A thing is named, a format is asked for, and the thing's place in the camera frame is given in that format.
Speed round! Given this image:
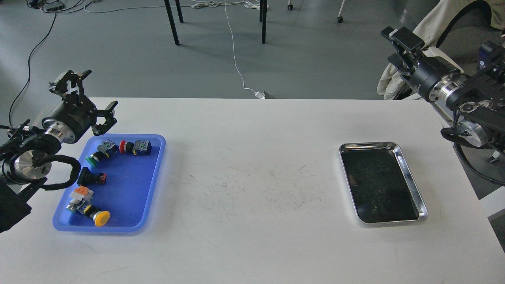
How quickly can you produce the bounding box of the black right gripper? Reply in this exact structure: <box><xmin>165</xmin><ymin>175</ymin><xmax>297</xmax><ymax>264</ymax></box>
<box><xmin>381</xmin><ymin>26</ymin><xmax>461</xmax><ymax>103</ymax></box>

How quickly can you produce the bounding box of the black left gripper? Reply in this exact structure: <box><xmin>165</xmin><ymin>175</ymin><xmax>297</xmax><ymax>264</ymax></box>
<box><xmin>42</xmin><ymin>70</ymin><xmax>118</xmax><ymax>144</ymax></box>

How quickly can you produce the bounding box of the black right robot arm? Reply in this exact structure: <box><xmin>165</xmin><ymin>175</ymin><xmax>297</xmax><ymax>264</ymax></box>
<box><xmin>381</xmin><ymin>26</ymin><xmax>505</xmax><ymax>186</ymax></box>

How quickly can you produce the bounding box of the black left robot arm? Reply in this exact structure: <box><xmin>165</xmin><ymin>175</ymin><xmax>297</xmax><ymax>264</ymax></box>
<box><xmin>0</xmin><ymin>70</ymin><xmax>118</xmax><ymax>232</ymax></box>

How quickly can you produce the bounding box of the blue plastic tray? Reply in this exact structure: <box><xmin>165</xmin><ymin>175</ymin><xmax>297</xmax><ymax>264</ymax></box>
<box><xmin>52</xmin><ymin>134</ymin><xmax>166</xmax><ymax>234</ymax></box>

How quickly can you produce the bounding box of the silver metal tray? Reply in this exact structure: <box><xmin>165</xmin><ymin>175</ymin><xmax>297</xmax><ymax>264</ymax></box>
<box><xmin>339</xmin><ymin>142</ymin><xmax>428</xmax><ymax>226</ymax></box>

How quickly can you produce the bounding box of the beige jacket on chair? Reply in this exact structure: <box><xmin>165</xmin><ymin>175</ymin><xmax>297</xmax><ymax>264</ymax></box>
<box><xmin>377</xmin><ymin>0</ymin><xmax>505</xmax><ymax>99</ymax></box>

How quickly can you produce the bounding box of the grey office chair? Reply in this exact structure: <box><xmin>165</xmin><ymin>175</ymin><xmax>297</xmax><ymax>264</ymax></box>
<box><xmin>430</xmin><ymin>7</ymin><xmax>498</xmax><ymax>75</ymax></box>

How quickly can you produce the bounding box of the orange white connector block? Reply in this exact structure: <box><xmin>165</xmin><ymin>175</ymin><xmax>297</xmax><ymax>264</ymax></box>
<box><xmin>70</xmin><ymin>186</ymin><xmax>94</xmax><ymax>203</ymax></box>

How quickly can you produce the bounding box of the black table leg left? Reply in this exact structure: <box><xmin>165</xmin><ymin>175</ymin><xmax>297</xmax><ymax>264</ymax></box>
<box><xmin>163</xmin><ymin>0</ymin><xmax>184</xmax><ymax>46</ymax></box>

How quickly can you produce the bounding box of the black table leg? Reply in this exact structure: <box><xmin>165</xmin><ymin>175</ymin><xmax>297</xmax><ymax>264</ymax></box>
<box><xmin>163</xmin><ymin>0</ymin><xmax>184</xmax><ymax>46</ymax></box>
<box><xmin>259</xmin><ymin>0</ymin><xmax>267</xmax><ymax>44</ymax></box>

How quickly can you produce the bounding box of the black table leg right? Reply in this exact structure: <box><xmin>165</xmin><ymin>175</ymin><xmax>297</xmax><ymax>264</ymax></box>
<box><xmin>259</xmin><ymin>0</ymin><xmax>267</xmax><ymax>44</ymax></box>

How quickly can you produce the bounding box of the white power adapter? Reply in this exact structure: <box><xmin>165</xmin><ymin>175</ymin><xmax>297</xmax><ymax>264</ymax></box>
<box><xmin>255</xmin><ymin>91</ymin><xmax>274</xmax><ymax>99</ymax></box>

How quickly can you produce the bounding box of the green push button switch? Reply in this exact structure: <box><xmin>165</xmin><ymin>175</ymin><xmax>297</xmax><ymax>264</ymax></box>
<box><xmin>85</xmin><ymin>140</ymin><xmax>118</xmax><ymax>166</ymax></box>

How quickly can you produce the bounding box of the red push button switch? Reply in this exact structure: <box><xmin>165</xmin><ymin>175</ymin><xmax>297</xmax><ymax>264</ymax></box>
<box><xmin>118</xmin><ymin>140</ymin><xmax>152</xmax><ymax>156</ymax></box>

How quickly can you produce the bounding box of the black red-tipped switch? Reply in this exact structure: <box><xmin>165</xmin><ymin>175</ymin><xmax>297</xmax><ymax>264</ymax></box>
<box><xmin>77</xmin><ymin>167</ymin><xmax>107</xmax><ymax>186</ymax></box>

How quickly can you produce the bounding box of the black cable on floor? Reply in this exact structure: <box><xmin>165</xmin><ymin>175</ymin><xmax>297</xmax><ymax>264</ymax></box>
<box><xmin>9</xmin><ymin>0</ymin><xmax>95</xmax><ymax>127</ymax></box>

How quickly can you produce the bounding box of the yellow push button switch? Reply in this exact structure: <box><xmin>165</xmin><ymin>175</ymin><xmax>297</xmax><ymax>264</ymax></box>
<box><xmin>65</xmin><ymin>198</ymin><xmax>110</xmax><ymax>227</ymax></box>

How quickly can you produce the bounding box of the white cable on floor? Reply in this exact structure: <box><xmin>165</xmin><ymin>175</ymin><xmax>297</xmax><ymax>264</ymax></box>
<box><xmin>191</xmin><ymin>0</ymin><xmax>270</xmax><ymax>95</ymax></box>

